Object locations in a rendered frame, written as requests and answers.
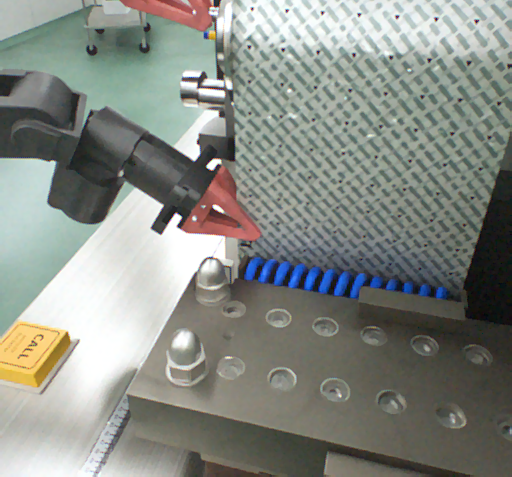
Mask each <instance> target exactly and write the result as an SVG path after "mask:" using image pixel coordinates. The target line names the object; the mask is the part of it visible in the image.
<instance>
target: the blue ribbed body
mask: <svg viewBox="0 0 512 477"><path fill-rule="evenodd" d="M253 279H257V282H261V283H267V284H268V281H270V282H271V284H273V285H278V286H283V284H286V287H291V288H297V287H298V286H300V289H303V290H309V291H312V290H313V289H315V292H321V293H328V292H329V291H330V294H333V296H339V297H343V294H344V297H345V298H352V299H358V300H359V292H360V286H366V287H373V288H379V289H385V290H391V291H398V292H404V293H410V295H417V296H423V297H429V298H436V299H442V300H448V301H454V302H459V300H452V299H448V290H447V288H446V287H443V286H442V287H439V289H438V290H437V293H436V297H433V296H431V287H430V285H428V284H424V285H422V287H421V288H420V291H419V293H416V285H415V284H413V282H410V281H409V282H406V283H405V285H404V287H403V289H402V290H400V283H399V281H398V280H396V279H391V280H389V282H388V283H387V286H386V288H384V281H383V279H382V278H381V277H378V276H377V277H375V278H374V279H373V281H372V283H370V285H368V278H367V277H366V275H364V274H360V275H358V276H357V278H356V280H355V282H354V278H353V275H352V274H351V273H350V271H344V273H342V274H341V276H340V278H338V274H337V271H336V270H335V269H333V268H330V269H328V270H327V271H325V274H324V276H323V271H322V269H321V268H320V267H319V266H314V267H312V268H311V270H310V271H309V269H308V267H307V266H306V265H305V264H298V265H297V266H296V267H295V268H294V266H293V265H292V263H291V262H288V261H286V262H284V263H282V264H280V266H279V263H278V262H277V261H276V260H274V259H270V260H269V261H267V262H266V263H265V261H264V259H263V258H261V257H255V258H253V259H252V260H251V261H250V263H249V265H247V267H246V271H245V276H244V280H249V281H253Z"/></svg>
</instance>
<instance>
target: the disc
mask: <svg viewBox="0 0 512 477"><path fill-rule="evenodd" d="M235 4H237V0H227V3H226V12H225V23H224V68H225V78H226V85H227V90H228V95H229V99H230V101H231V104H232V106H233V107H234V98H233V55H232V40H233V21H234V12H235Z"/></svg>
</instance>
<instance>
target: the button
mask: <svg viewBox="0 0 512 477"><path fill-rule="evenodd" d="M70 345H71V340H70V335H69V332H68V331H67V330H64V329H59V328H54V327H49V326H44V325H40V324H34V323H29V322H24V321H17V322H16V323H15V324H14V326H13V327H12V328H11V329H10V330H9V331H8V332H7V333H6V334H5V337H4V338H3V339H2V340H1V341H0V379H1V380H5V381H9V382H14V383H18V384H23V385H27V386H31V387H35V388H38V387H39V386H40V385H42V383H43V382H44V381H45V378H46V377H47V376H48V374H49V373H50V372H51V370H52V369H53V368H54V366H55V365H56V363H57V362H58V361H59V359H60V357H62V356H63V354H64V353H65V352H66V350H67V349H68V348H69V346H70Z"/></svg>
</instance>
